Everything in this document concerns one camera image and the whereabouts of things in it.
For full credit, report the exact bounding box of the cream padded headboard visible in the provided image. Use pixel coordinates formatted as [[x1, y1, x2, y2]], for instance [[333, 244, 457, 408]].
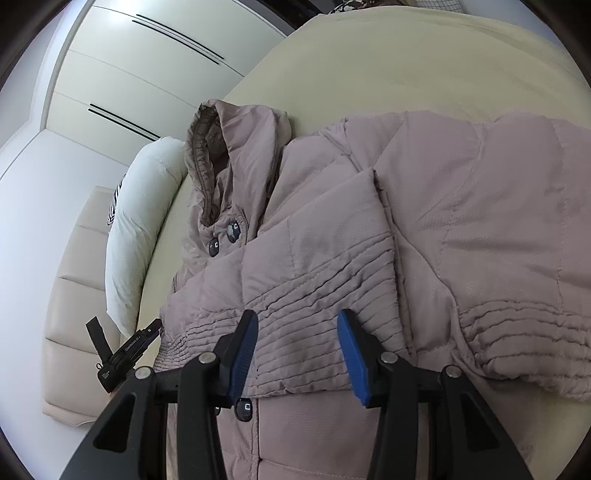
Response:
[[42, 185, 122, 428]]

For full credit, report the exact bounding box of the white wardrobe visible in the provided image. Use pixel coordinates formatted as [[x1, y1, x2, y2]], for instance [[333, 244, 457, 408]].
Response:
[[41, 0, 319, 141]]

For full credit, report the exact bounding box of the white pillow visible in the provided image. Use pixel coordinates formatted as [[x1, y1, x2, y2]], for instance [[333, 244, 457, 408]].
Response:
[[105, 137, 188, 337]]

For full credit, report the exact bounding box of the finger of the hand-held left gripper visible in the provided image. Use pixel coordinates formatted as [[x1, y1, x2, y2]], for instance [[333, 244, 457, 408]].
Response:
[[137, 318, 163, 348]]

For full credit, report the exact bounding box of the brown patterned cloth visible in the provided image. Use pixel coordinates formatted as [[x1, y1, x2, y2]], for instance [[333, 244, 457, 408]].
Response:
[[331, 0, 385, 14]]

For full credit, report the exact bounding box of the zebra striped cloth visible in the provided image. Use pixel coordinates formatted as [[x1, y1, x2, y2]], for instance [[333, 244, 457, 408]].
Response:
[[107, 176, 127, 228]]

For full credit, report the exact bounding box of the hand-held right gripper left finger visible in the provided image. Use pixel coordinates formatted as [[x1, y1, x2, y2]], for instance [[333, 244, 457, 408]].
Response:
[[59, 309, 259, 480]]

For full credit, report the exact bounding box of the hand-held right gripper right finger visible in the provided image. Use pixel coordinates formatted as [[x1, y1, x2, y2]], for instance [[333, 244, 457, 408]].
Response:
[[336, 308, 533, 480]]

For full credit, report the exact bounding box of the mauve quilted puffer jacket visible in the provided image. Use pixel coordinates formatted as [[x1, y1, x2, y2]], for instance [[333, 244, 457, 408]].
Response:
[[154, 98, 591, 480]]

